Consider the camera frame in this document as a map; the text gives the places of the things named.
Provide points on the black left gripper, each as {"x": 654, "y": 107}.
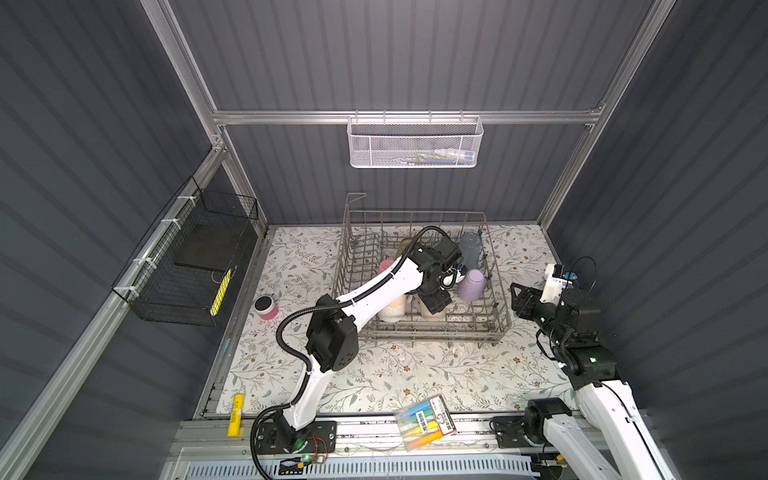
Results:
{"x": 437, "y": 301}

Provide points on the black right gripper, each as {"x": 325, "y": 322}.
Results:
{"x": 523, "y": 304}

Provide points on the purple cup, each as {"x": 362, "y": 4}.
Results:
{"x": 471, "y": 288}

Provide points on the white mug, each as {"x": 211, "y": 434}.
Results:
{"x": 395, "y": 311}

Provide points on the pink cup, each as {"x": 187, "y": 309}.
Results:
{"x": 386, "y": 264}

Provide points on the blue plastic tumbler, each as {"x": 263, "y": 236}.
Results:
{"x": 471, "y": 247}

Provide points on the beige cup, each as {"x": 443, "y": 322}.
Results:
{"x": 427, "y": 315}

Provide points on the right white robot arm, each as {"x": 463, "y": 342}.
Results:
{"x": 605, "y": 435}

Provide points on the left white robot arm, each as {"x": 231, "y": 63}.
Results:
{"x": 325, "y": 336}

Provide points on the highlighter marker pack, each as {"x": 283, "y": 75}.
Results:
{"x": 425, "y": 423}

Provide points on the pink tape roll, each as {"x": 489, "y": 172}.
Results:
{"x": 266, "y": 307}

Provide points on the yellow highlighter in basket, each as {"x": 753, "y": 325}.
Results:
{"x": 223, "y": 285}

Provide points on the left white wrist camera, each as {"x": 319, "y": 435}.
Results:
{"x": 455, "y": 276}

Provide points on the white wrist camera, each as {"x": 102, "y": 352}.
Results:
{"x": 555, "y": 284}
{"x": 455, "y": 276}

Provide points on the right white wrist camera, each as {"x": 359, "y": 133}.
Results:
{"x": 555, "y": 284}

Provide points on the white mesh wall basket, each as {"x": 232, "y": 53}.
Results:
{"x": 418, "y": 143}

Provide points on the yellow marker on rail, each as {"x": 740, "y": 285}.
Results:
{"x": 235, "y": 422}

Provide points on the black wire wall basket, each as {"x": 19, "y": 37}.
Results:
{"x": 206, "y": 232}

